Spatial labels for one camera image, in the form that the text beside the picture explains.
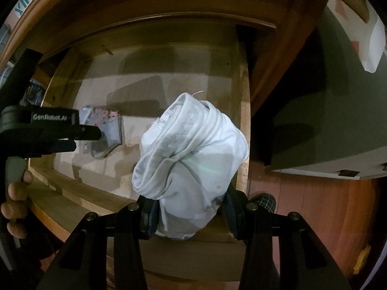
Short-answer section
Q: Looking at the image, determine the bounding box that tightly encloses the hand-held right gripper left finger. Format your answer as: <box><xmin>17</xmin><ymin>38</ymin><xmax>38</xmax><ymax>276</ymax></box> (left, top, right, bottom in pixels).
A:
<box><xmin>36</xmin><ymin>195</ymin><xmax>159</xmax><ymax>290</ymax></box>

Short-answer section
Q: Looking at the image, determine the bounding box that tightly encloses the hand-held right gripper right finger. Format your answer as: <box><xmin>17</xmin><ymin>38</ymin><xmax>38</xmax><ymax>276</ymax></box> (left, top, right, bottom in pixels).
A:
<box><xmin>224</xmin><ymin>184</ymin><xmax>351</xmax><ymax>290</ymax></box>

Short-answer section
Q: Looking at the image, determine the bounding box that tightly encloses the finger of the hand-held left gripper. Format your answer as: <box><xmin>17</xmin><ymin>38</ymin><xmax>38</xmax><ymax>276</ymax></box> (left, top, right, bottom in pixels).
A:
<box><xmin>71</xmin><ymin>124</ymin><xmax>102</xmax><ymax>141</ymax></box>
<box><xmin>45</xmin><ymin>140</ymin><xmax>77</xmax><ymax>157</ymax></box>

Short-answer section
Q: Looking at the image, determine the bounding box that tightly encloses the blue floral underwear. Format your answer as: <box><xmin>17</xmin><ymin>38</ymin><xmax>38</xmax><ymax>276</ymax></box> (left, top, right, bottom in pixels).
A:
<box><xmin>79</xmin><ymin>106</ymin><xmax>123</xmax><ymax>159</ymax></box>

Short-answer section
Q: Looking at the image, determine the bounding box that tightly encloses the wooden drawer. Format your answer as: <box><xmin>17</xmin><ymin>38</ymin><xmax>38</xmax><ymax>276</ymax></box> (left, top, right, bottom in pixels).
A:
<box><xmin>26</xmin><ymin>21</ymin><xmax>252</xmax><ymax>281</ymax></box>

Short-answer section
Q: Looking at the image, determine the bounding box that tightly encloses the light blue underwear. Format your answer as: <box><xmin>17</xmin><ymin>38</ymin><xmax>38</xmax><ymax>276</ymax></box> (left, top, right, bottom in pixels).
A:
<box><xmin>132</xmin><ymin>92</ymin><xmax>250</xmax><ymax>240</ymax></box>

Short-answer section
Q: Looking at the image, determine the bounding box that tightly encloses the person's left hand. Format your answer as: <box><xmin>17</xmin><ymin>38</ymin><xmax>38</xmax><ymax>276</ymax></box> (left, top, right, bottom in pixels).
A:
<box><xmin>0</xmin><ymin>169</ymin><xmax>34</xmax><ymax>239</ymax></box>

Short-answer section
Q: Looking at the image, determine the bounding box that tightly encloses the blue printed packet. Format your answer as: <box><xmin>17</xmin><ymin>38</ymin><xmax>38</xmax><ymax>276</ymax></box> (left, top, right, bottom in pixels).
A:
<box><xmin>26</xmin><ymin>80</ymin><xmax>46</xmax><ymax>106</ymax></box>

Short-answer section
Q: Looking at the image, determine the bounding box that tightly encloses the plaid slipper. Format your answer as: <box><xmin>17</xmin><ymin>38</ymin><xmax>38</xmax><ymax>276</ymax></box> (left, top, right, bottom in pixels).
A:
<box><xmin>249</xmin><ymin>193</ymin><xmax>277</xmax><ymax>215</ymax></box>

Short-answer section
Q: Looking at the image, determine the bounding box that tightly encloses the grey cardboard lid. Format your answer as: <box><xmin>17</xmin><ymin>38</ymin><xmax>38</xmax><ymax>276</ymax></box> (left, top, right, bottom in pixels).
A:
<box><xmin>270</xmin><ymin>161</ymin><xmax>387</xmax><ymax>180</ymax></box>

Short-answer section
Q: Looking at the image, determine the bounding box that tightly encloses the white panel with teal print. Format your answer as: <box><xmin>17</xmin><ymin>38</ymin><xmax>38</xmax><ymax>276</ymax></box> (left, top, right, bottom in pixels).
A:
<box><xmin>6</xmin><ymin>0</ymin><xmax>58</xmax><ymax>34</ymax></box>

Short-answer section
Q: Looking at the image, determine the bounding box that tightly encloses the small yellow object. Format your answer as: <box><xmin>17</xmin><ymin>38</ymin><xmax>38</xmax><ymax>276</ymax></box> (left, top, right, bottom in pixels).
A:
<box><xmin>358</xmin><ymin>245</ymin><xmax>372</xmax><ymax>271</ymax></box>

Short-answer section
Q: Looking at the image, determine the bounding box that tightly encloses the wooden cabinet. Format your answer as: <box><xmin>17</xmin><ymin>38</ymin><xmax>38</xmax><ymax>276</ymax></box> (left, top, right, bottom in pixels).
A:
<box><xmin>0</xmin><ymin>0</ymin><xmax>372</xmax><ymax>170</ymax></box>

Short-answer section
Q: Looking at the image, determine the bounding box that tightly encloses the white patterned cloth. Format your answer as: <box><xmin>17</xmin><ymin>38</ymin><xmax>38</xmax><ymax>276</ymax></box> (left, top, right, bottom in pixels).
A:
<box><xmin>327</xmin><ymin>0</ymin><xmax>387</xmax><ymax>73</ymax></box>

